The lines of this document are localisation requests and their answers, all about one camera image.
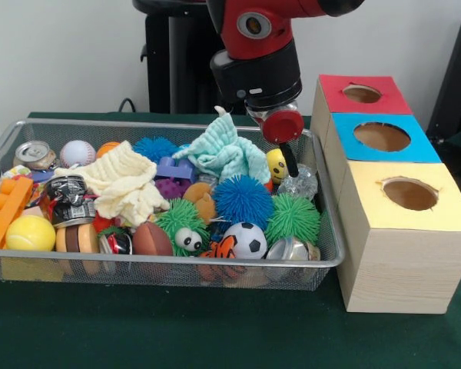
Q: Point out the cream knitted cloth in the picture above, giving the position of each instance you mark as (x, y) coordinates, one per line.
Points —
(123, 181)

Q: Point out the large blue spiky ball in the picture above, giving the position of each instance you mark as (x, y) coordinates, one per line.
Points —
(244, 200)

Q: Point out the green spiky ball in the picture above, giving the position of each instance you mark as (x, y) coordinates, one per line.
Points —
(293, 217)

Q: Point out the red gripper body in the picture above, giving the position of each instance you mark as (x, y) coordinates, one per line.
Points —
(283, 125)

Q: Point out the small blue spiky ball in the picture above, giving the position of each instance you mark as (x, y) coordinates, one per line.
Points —
(155, 147)

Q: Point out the small soccer ball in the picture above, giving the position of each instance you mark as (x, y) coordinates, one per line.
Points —
(246, 240)

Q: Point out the wooden box with three holes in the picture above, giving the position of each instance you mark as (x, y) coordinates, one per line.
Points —
(399, 269)

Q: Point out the yellow tennis ball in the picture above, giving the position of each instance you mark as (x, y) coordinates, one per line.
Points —
(31, 233)

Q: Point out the crushed clear plastic bottle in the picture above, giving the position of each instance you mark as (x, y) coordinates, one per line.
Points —
(298, 184)

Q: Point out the mint green cloth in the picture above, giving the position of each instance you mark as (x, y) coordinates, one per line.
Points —
(227, 150)

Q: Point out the orange toy brick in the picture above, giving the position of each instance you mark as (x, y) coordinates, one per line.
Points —
(8, 207)

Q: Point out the green furry googly-eyed toy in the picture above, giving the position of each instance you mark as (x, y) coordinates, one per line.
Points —
(180, 219)

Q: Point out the white baseball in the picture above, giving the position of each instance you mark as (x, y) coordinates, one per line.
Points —
(77, 153)

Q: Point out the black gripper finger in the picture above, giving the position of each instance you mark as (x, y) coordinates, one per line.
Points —
(290, 159)

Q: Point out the yellow smiley ball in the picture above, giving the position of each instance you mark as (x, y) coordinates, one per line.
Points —
(276, 165)

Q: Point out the red robot arm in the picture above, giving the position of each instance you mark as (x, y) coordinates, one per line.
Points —
(261, 46)

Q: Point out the clear mesh bin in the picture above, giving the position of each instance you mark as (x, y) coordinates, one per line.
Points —
(177, 278)

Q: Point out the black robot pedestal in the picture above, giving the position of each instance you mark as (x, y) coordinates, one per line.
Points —
(177, 69)

